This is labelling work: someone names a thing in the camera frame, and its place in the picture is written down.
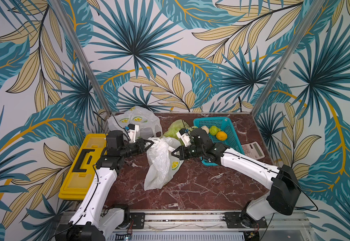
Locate teal plastic basket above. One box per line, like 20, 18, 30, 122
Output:
193, 116, 244, 154

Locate right metal corner post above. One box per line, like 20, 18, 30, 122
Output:
251, 0, 325, 117

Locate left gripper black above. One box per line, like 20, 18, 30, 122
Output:
119, 138, 154, 159

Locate green avocado print plastic bag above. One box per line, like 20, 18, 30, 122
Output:
163, 119, 190, 140

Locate white lemon print plastic bags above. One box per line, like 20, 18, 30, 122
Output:
108, 106, 164, 139

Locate metal corner post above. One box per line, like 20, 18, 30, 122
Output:
49, 0, 112, 115
251, 0, 325, 117

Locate left metal corner post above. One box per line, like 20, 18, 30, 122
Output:
49, 0, 112, 115

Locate white calculator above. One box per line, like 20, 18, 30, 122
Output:
242, 142, 265, 160

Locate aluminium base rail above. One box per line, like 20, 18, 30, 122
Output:
51, 209, 317, 241

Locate white lemon print bag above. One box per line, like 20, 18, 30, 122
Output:
144, 137, 183, 191

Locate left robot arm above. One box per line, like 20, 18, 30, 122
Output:
52, 126, 154, 241

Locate orange fruit in basket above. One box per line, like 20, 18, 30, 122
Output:
215, 131, 228, 141

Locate white pear front left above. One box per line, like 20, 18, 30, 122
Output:
201, 126, 210, 134

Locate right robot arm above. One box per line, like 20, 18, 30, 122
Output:
172, 128, 302, 228

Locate yellow plastic toolbox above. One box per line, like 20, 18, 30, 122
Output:
58, 134, 106, 201

